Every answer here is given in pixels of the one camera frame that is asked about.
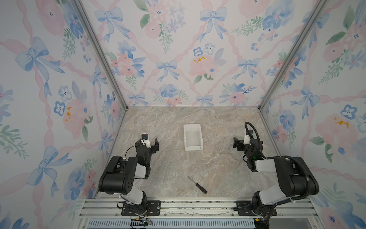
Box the black handled screwdriver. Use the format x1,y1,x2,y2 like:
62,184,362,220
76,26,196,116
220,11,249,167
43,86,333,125
187,176,208,194

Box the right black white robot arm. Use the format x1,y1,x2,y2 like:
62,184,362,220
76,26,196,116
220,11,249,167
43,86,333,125
233,130,320,217

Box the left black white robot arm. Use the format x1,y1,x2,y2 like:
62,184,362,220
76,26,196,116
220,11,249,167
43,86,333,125
99,134,160,207

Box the white plastic bin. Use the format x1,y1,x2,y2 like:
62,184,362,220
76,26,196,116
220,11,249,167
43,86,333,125
184,124,203,151

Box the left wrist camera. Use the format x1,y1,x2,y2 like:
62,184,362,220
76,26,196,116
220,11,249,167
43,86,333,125
141,133,151,148

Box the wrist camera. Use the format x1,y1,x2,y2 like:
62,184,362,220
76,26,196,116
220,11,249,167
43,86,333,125
243,134,252,145
141,133,151,148

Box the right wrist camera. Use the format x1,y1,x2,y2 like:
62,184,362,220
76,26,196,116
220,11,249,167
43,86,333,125
243,134,252,145

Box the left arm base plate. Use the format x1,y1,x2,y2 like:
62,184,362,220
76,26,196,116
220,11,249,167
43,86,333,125
117,200,161,217

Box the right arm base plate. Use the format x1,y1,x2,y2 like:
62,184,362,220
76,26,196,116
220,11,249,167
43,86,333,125
233,200,271,217

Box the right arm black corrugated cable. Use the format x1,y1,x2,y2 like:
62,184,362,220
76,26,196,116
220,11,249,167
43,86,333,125
244,121,311,201

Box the aluminium front rail frame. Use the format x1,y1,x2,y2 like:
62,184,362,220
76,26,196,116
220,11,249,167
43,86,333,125
75,197,324,229

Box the right corner aluminium post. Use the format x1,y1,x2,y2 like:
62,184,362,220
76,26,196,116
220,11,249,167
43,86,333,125
258,0,328,112

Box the corner aluminium post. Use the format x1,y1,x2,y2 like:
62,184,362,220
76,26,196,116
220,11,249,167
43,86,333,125
258,0,328,112
71,0,128,112

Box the left corner aluminium post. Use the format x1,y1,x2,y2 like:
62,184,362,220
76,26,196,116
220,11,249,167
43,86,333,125
71,0,128,112

